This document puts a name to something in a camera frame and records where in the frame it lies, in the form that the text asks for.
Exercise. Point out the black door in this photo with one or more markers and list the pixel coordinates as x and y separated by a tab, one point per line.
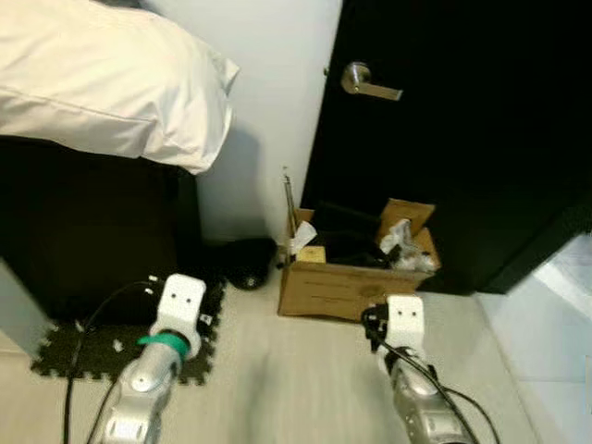
481	139

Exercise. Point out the black foam puzzle mat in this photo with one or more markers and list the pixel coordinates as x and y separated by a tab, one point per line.
74	351

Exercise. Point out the brown cardboard box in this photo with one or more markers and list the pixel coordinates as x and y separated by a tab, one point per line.
342	291

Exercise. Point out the plain white pillow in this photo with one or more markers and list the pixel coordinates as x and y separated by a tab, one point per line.
102	83

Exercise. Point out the black dome-shaped object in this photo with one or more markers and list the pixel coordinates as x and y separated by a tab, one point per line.
250	261

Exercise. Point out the white tissue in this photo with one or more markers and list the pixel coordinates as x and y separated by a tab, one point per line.
302	236

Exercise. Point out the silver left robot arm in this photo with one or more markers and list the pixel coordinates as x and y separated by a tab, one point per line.
143	398

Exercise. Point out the crumpled white paper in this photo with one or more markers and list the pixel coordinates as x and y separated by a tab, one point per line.
402	242

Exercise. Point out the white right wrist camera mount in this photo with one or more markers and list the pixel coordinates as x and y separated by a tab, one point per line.
405	319

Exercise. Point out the small yellow box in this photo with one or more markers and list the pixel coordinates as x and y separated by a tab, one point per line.
310	254

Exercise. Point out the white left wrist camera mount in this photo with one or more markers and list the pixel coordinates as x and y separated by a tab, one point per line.
180	301

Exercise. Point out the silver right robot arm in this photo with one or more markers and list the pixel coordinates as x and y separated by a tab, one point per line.
421	407

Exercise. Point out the black cabinet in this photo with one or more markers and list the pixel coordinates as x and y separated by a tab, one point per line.
92	231

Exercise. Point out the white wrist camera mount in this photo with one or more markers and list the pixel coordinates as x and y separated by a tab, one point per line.
405	319
180	301

